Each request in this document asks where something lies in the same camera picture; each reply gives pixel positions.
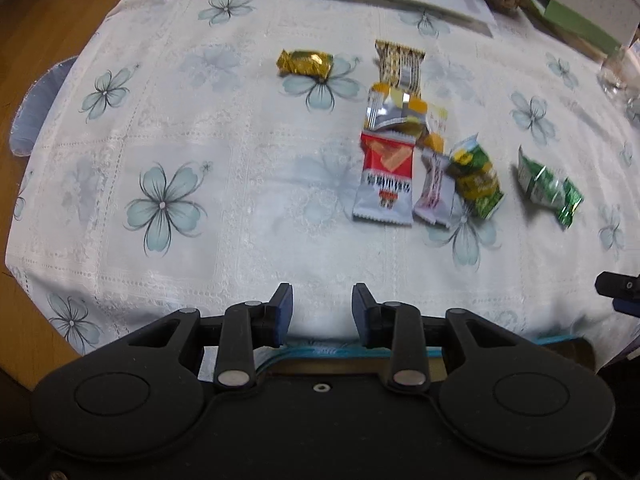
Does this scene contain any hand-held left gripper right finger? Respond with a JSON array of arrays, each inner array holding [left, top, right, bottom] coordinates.
[[351, 282, 530, 394]]

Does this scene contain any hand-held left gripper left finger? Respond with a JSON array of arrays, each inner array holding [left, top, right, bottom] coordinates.
[[120, 282, 293, 394]]

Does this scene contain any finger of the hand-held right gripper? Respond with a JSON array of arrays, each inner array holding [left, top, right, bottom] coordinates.
[[595, 271, 640, 317]]

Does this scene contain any white pink snack packet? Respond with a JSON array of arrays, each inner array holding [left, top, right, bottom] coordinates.
[[413, 149, 457, 228]]

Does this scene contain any silver orange snack packet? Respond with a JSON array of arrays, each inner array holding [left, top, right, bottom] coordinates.
[[365, 82, 449, 153]]

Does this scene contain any green foil snack packet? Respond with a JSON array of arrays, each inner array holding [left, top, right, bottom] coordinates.
[[516, 146, 585, 231]]

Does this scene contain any red white snack packet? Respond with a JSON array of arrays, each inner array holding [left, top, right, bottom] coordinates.
[[351, 131, 416, 224]]

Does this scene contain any green yellow snack packet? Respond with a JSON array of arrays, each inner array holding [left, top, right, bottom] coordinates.
[[446, 133, 505, 220]]

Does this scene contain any white floral tablecloth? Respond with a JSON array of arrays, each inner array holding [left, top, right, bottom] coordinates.
[[5, 0, 640, 376]]

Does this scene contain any glass cup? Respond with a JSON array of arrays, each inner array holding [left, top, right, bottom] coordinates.
[[597, 45, 640, 96]]

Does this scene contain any gold wrapped candy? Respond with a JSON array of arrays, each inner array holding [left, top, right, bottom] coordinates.
[[276, 49, 334, 85]]

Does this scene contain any brown striped snack packet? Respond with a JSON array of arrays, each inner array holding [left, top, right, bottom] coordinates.
[[375, 40, 427, 97]]

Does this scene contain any green white box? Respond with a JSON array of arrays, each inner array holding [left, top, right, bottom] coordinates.
[[542, 0, 640, 56]]

